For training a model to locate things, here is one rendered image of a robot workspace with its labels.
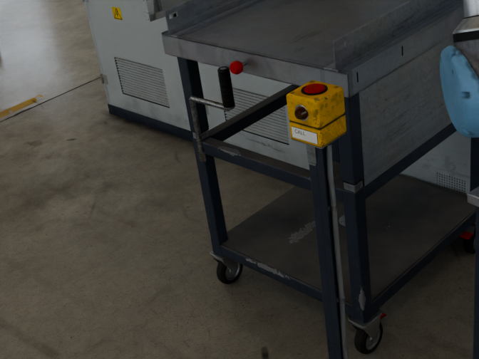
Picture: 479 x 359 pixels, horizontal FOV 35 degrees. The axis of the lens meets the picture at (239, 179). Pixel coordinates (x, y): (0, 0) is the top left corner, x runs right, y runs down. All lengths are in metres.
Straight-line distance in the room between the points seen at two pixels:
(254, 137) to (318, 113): 1.62
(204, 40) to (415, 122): 0.57
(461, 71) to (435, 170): 1.36
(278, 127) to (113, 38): 0.98
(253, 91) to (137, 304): 0.96
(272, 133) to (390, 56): 1.25
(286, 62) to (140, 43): 1.67
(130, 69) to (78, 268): 1.15
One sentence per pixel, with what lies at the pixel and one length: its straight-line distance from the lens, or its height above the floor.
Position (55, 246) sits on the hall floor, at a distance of 2.86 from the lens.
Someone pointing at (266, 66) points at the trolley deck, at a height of 0.82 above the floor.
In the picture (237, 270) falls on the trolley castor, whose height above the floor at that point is 0.03.
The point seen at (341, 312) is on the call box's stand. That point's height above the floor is 0.36.
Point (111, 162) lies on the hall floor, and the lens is 3.35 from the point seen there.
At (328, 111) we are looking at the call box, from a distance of 1.44.
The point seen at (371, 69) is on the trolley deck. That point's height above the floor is 0.83.
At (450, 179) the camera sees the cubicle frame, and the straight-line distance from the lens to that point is 2.53.
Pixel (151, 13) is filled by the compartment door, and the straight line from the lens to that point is 2.22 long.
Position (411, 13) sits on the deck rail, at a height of 0.88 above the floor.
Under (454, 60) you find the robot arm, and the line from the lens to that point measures 1.21.
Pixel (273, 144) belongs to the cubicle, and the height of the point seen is 0.13.
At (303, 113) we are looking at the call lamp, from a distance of 1.43.
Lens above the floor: 1.48
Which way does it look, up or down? 29 degrees down
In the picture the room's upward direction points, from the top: 9 degrees counter-clockwise
